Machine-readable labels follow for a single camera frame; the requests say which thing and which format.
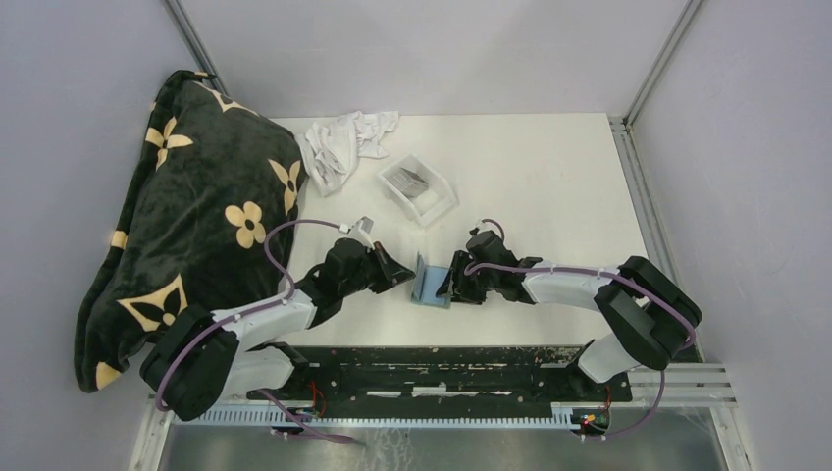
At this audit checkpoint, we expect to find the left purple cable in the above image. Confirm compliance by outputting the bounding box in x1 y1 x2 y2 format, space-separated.
154 219 360 445

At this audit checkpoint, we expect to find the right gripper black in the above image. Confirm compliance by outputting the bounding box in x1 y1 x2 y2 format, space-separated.
436 249 497 305

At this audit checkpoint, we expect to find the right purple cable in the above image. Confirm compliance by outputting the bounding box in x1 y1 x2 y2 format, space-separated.
462 217 698 442

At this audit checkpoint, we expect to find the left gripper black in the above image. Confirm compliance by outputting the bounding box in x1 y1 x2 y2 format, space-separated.
340 241 415 297

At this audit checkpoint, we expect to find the stack of credit cards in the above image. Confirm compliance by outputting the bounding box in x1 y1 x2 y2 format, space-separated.
390 168 430 199

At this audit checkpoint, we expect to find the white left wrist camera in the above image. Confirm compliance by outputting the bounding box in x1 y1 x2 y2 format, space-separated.
338 216 374 246

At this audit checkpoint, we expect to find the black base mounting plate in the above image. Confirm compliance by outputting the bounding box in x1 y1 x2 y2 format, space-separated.
272 346 636 420

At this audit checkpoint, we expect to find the black floral blanket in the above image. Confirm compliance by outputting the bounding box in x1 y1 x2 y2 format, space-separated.
74 70 307 393

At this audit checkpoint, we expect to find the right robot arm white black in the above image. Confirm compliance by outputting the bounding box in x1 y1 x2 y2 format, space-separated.
436 230 702 400

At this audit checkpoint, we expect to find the white crumpled cloth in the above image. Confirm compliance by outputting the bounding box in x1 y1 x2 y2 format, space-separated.
295 111 400 197

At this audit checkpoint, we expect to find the clear plastic card box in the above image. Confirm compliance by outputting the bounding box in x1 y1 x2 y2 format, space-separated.
377 154 459 229

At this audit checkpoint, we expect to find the aluminium rail frame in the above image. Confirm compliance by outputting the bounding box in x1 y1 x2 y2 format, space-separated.
128 1 752 470

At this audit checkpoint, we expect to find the green leather card holder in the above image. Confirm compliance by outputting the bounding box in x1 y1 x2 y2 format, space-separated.
410 252 451 309

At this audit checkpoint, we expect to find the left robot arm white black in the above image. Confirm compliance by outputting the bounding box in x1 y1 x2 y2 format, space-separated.
139 238 415 421

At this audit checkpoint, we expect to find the purple cable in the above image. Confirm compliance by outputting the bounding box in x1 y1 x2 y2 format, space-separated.
154 219 360 445
462 217 698 442

